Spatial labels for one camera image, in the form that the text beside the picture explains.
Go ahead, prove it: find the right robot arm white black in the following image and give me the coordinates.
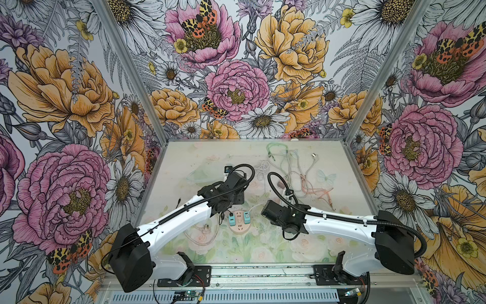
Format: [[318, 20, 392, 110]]
[[261, 172, 427, 284]]

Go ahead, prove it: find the lilac usb cable bundle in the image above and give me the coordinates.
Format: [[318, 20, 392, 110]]
[[253, 160, 271, 181]]

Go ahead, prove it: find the teal charger with black cable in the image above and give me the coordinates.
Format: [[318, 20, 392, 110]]
[[229, 213, 236, 227]]

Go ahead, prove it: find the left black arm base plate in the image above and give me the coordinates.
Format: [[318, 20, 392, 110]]
[[156, 265, 212, 288]]

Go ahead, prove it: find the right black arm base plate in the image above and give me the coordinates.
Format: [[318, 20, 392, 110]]
[[310, 264, 367, 286]]

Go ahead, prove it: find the teal charger with white cable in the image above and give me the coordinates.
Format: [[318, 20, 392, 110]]
[[243, 212, 251, 224]]

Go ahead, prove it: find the green usb cable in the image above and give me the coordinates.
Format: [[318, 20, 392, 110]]
[[265, 143, 293, 162]]

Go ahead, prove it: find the pink socket cord with plug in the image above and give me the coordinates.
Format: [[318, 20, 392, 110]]
[[184, 223, 221, 247]]

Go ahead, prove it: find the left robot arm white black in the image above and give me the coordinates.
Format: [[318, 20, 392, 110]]
[[103, 163, 256, 293]]

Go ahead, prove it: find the round pink power socket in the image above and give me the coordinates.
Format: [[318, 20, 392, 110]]
[[229, 210, 251, 234]]

